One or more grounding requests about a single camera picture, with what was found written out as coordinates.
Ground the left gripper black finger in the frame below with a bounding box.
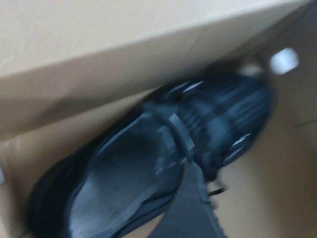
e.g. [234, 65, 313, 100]
[170, 163, 223, 238]

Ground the black knit sneaker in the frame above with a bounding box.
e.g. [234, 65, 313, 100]
[27, 71, 275, 238]

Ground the brown cardboard shoe box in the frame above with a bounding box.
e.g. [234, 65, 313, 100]
[0, 0, 317, 238]

